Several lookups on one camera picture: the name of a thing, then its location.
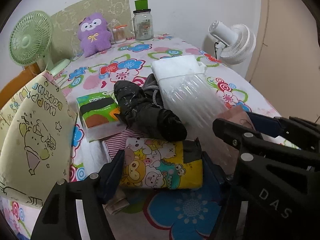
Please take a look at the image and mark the beige small cloth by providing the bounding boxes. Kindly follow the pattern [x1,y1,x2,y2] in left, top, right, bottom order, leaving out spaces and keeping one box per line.
[103,187,129,215]

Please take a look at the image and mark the yellow cartoon fabric storage box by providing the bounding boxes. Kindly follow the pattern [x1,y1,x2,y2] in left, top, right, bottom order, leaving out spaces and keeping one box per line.
[1,71,77,208]

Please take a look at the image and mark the yellow cartoon tissue pack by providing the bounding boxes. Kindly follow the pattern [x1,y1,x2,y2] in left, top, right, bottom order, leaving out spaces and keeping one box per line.
[120,137,203,190]

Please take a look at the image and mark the clear plastic pack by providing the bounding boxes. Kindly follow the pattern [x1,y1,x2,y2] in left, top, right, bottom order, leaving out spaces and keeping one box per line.
[158,73,241,173]

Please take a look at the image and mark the green tissue pack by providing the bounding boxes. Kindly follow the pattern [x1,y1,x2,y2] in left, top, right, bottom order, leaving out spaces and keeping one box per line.
[76,92,126,142]

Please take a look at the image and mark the black plastic bundle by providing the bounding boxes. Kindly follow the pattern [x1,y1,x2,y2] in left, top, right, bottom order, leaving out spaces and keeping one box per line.
[114,80,187,142]

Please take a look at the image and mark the white tissue pack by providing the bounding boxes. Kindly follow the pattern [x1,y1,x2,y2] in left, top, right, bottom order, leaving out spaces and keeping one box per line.
[151,55,207,86]

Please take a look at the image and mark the pink paper bag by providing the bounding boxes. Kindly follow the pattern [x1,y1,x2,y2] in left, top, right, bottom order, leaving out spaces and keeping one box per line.
[216,106,255,129]

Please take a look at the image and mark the floral tablecloth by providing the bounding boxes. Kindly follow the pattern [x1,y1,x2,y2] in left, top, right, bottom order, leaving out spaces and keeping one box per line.
[1,34,280,239]

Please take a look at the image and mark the red striped white cloth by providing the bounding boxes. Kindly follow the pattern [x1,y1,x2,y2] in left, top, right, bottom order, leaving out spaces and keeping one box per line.
[101,128,152,166]

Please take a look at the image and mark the white desk fan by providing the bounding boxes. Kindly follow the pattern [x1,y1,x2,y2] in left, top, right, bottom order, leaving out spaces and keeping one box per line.
[208,21,256,65]

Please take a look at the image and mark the wooden chair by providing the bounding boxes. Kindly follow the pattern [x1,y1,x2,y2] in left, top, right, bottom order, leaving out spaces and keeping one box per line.
[0,63,41,108]

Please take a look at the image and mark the green desk fan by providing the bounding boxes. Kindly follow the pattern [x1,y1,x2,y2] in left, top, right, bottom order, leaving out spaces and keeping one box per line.
[9,10,71,76]

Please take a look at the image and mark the purple plush toy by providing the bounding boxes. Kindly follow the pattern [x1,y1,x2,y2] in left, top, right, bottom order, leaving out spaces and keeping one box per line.
[78,12,112,57]

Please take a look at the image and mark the glass jar green lid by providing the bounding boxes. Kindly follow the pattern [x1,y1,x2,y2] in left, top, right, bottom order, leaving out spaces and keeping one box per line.
[131,0,153,41]

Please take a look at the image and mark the toothpick jar orange lid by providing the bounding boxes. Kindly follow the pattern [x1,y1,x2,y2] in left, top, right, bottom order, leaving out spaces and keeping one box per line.
[112,25,127,44]

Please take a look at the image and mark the beige patterned cardboard panel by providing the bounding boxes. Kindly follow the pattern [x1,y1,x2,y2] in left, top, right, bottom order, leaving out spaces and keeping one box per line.
[50,0,131,62]

